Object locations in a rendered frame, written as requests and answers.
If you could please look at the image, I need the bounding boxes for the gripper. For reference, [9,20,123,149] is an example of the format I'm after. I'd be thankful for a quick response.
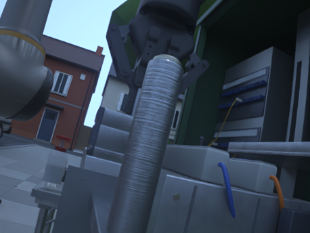
[106,0,211,115]

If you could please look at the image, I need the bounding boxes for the green street cabinet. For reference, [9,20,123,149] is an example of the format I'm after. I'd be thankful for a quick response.
[106,0,310,148]

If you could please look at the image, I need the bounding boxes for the light grey tray plate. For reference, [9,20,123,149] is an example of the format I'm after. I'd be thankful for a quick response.
[222,66,270,91]
[214,127,262,140]

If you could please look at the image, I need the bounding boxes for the grey wound roll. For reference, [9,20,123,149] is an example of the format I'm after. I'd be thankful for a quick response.
[106,54,184,233]

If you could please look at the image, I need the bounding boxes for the grey stacked ducts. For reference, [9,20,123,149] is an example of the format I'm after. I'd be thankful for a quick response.
[89,106,135,162]

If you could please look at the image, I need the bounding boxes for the red brick house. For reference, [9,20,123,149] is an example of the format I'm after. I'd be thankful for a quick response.
[9,34,106,151]

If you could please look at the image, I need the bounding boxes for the light grey block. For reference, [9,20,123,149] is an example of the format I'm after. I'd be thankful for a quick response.
[162,144,230,182]
[227,156,279,195]

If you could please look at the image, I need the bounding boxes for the grey flat shelf bar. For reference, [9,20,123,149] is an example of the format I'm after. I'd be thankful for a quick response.
[227,141,310,156]

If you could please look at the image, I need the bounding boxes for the grey upright panel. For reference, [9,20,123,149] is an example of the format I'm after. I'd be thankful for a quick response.
[285,7,310,144]

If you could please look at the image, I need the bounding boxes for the grey metal stand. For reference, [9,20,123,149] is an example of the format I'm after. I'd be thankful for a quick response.
[30,181,66,233]

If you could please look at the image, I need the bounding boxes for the dark grey box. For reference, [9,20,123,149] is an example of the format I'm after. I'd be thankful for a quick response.
[276,206,310,233]

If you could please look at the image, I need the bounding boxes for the yellow fibre cable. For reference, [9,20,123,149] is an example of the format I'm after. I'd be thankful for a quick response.
[208,98,240,147]

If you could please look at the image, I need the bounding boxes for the blue cable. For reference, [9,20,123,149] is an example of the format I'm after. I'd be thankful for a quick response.
[217,161,237,219]

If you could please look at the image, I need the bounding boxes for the grey metal enclosure box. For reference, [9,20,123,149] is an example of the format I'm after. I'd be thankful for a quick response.
[52,165,310,233]

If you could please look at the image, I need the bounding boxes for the orange cable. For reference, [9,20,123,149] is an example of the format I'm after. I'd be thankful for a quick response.
[269,175,286,211]

